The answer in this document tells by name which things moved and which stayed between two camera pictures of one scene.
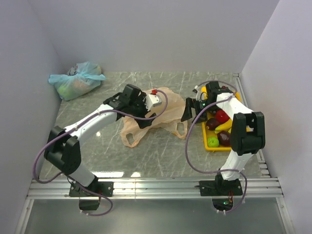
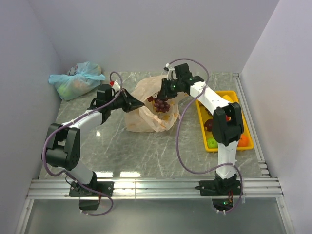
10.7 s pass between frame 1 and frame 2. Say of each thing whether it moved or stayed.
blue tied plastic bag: stayed
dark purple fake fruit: stayed
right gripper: moved
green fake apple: stayed
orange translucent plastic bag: moved
